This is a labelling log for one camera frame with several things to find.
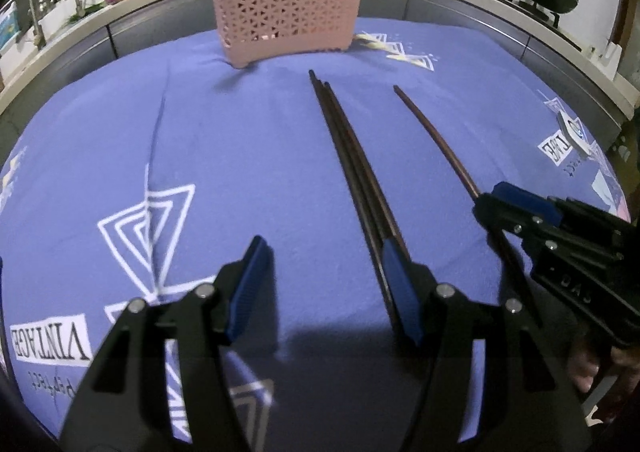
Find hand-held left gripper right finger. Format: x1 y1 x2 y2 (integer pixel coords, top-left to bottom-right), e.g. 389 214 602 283
381 238 595 452

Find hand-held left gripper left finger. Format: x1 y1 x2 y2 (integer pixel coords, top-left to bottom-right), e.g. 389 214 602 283
59 235 273 452

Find person's right hand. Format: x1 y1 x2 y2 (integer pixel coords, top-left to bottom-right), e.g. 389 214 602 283
569 335 640 428

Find steel sink faucet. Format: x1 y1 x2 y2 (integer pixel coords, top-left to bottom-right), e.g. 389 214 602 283
0 0 48 50

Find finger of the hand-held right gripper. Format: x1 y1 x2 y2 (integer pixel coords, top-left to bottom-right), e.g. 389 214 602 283
472 193 620 269
491 182 640 259

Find green leafy vegetables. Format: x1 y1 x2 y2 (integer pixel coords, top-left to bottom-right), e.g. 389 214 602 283
65 2 108 25

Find blue printed tablecloth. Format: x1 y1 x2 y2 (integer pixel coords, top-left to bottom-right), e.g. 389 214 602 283
0 16 633 443

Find pink perforated utensil basket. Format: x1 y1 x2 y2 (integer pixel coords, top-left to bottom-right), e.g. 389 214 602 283
212 0 365 68

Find blue label detergent bottle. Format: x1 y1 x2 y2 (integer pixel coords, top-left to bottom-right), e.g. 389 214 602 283
0 2 21 52

